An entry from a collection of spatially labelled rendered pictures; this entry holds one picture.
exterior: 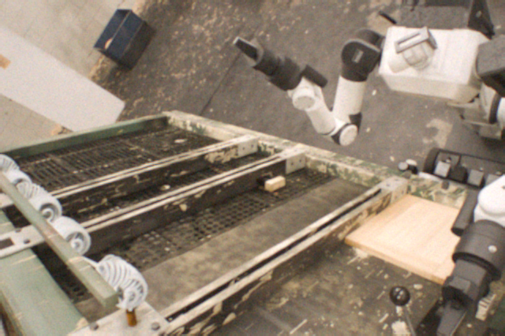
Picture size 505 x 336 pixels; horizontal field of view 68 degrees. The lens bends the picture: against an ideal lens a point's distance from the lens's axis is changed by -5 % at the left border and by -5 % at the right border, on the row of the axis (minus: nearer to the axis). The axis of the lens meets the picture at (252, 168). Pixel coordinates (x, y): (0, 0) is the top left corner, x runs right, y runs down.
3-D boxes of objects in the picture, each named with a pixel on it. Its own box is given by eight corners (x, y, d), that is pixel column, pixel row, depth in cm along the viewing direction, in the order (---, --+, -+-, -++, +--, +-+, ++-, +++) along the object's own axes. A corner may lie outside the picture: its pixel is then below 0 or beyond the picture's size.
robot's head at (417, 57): (395, 55, 105) (382, 47, 99) (431, 39, 99) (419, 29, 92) (402, 76, 104) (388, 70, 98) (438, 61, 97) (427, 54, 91)
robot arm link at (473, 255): (490, 303, 56) (516, 240, 60) (429, 277, 62) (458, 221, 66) (486, 330, 64) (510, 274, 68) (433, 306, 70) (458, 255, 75)
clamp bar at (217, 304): (410, 199, 136) (420, 135, 127) (80, 431, 58) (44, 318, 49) (385, 192, 142) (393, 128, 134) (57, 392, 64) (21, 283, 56)
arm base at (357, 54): (349, 58, 132) (353, 25, 126) (387, 65, 127) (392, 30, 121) (337, 73, 121) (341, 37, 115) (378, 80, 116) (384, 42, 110)
